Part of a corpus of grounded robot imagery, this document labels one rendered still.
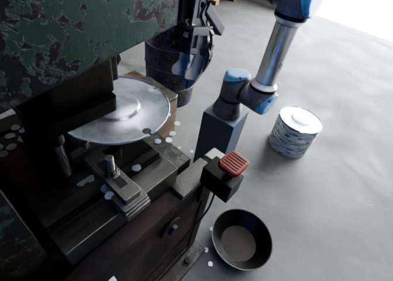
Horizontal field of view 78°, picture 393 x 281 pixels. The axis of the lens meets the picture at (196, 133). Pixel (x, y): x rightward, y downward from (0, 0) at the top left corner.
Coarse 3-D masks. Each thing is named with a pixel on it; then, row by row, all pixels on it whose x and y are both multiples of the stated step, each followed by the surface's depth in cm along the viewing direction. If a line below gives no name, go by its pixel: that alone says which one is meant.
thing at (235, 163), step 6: (228, 156) 60; (234, 156) 61; (240, 156) 61; (222, 162) 59; (228, 162) 59; (234, 162) 59; (240, 162) 59; (246, 162) 60; (222, 168) 58; (228, 168) 57; (234, 168) 58; (240, 168) 58; (228, 174) 58; (234, 174) 57
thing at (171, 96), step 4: (144, 80) 76; (148, 80) 76; (152, 80) 77; (156, 84) 75; (160, 84) 76; (156, 88) 74; (160, 88) 74; (164, 88) 74; (164, 92) 73; (168, 92) 73; (172, 92) 73; (168, 96) 72; (172, 96) 72; (176, 96) 72; (168, 100) 70; (172, 100) 72
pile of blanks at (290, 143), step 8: (280, 120) 164; (280, 128) 165; (288, 128) 159; (272, 136) 175; (280, 136) 166; (288, 136) 161; (296, 136) 158; (304, 136) 158; (312, 136) 159; (272, 144) 176; (280, 144) 170; (288, 144) 164; (296, 144) 162; (304, 144) 162; (280, 152) 174; (288, 152) 170; (296, 152) 168; (304, 152) 170
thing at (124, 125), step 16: (128, 80) 74; (128, 96) 68; (144, 96) 70; (160, 96) 71; (112, 112) 62; (128, 112) 63; (144, 112) 65; (160, 112) 66; (80, 128) 57; (96, 128) 58; (112, 128) 59; (128, 128) 59; (144, 128) 60; (96, 144) 54; (112, 144) 55
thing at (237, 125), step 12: (204, 120) 126; (216, 120) 121; (228, 120) 120; (240, 120) 122; (204, 132) 131; (216, 132) 125; (228, 132) 121; (240, 132) 138; (204, 144) 136; (216, 144) 130; (228, 144) 126
